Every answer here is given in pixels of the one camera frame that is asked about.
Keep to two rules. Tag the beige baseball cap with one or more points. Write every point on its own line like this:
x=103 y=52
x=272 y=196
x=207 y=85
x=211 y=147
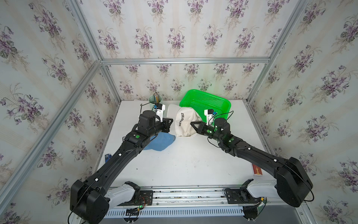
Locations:
x=182 y=118

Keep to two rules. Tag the red patterned card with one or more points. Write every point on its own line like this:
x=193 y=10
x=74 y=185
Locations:
x=257 y=171

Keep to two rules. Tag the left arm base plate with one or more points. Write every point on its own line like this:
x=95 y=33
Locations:
x=144 y=198

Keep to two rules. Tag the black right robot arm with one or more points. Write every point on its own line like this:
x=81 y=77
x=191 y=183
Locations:
x=293 y=184

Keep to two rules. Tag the bundle of coloured pencils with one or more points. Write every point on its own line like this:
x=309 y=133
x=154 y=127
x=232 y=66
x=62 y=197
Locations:
x=157 y=97

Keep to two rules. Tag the green plastic basket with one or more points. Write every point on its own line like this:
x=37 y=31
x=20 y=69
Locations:
x=200 y=101

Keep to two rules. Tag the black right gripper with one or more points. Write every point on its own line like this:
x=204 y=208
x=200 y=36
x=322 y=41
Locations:
x=202 y=125

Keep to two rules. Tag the light blue baseball cap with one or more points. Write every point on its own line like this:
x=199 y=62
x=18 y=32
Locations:
x=160 y=142

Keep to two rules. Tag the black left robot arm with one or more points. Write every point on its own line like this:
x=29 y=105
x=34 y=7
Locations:
x=91 y=199

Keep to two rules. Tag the mint green pencil cup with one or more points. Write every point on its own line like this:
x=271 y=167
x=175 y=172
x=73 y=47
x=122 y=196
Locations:
x=151 y=99

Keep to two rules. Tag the blue stapler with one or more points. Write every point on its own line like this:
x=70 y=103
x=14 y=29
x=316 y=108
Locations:
x=107 y=157

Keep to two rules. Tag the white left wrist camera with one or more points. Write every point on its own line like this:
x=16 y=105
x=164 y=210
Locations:
x=159 y=110

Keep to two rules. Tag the aluminium mounting rail frame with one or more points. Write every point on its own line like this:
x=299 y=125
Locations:
x=200 y=201

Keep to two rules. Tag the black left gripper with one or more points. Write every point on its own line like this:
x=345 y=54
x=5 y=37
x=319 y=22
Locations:
x=166 y=124

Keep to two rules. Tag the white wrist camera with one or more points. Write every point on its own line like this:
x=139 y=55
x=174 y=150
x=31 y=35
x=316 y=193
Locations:
x=210 y=114
x=159 y=110

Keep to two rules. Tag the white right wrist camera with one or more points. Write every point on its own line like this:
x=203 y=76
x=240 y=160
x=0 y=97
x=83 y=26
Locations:
x=210 y=114

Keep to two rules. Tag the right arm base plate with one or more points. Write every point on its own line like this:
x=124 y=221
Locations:
x=238 y=196

